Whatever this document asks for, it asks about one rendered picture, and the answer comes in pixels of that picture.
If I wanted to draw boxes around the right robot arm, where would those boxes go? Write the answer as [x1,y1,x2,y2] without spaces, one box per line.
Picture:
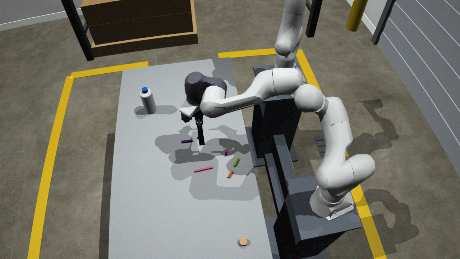
[274,0,306,83]

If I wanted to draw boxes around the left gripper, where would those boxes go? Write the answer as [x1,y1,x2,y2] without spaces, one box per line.
[193,110,205,145]

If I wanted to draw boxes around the white plastic bottle with blue cap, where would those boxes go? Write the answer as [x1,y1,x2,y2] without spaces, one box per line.
[140,87,157,114]

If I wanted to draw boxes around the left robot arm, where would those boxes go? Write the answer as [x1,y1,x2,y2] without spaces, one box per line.
[179,68,376,221]

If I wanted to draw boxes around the brown cylinder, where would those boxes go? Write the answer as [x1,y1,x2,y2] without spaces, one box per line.
[239,238,247,246]

